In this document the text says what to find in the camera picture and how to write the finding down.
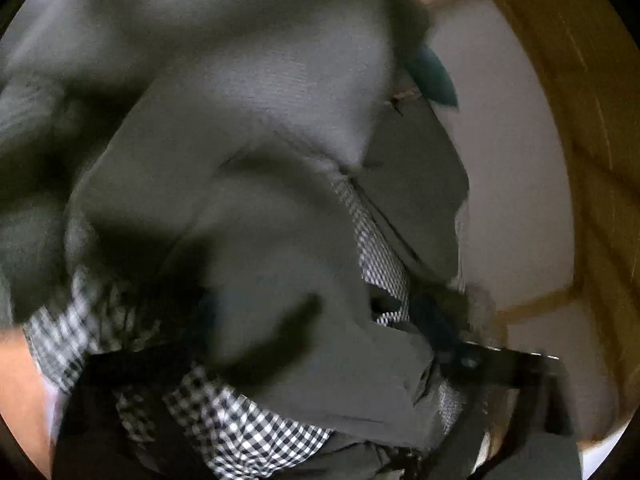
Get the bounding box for grey hooded sweatshirt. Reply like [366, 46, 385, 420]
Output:
[0, 0, 471, 456]

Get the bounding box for person's left hand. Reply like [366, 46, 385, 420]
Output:
[0, 328, 51, 479]

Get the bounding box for black white gingham bedsheet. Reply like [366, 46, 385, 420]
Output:
[22, 179, 469, 480]

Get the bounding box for teal pillow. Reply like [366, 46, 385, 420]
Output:
[405, 44, 459, 108]

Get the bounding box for wooden bunk bed frame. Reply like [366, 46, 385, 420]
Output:
[420, 0, 639, 415]

